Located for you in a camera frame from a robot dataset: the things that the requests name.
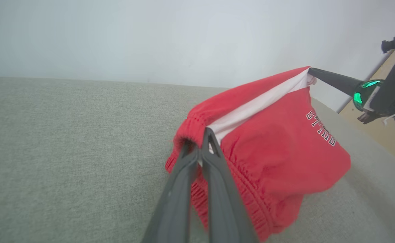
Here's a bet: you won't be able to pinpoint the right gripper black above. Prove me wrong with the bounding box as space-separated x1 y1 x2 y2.
308 51 395 125

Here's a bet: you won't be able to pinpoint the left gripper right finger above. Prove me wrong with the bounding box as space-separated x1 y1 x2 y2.
201 128 259 243

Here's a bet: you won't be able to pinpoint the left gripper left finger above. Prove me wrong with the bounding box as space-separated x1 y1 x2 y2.
142 140 201 243

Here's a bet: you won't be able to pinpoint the red shorts with white stripe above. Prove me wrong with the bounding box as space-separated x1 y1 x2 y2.
165 66 351 242

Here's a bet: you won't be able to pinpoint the grey fabric sofa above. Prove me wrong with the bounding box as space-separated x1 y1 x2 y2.
0 76 395 243

